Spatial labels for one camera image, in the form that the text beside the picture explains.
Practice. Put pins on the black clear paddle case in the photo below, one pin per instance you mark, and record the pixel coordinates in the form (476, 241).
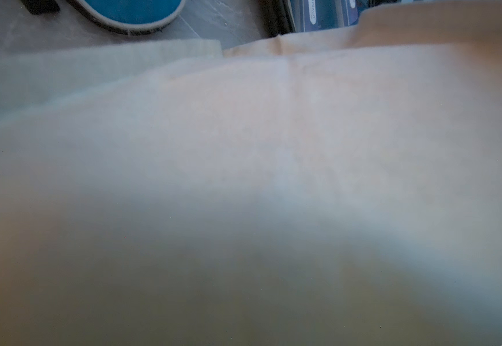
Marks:
(282, 17)

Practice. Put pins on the cream canvas tote bag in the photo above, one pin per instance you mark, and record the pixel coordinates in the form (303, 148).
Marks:
(342, 187)

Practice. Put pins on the blue paddle case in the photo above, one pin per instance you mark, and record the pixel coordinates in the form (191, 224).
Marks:
(130, 17)

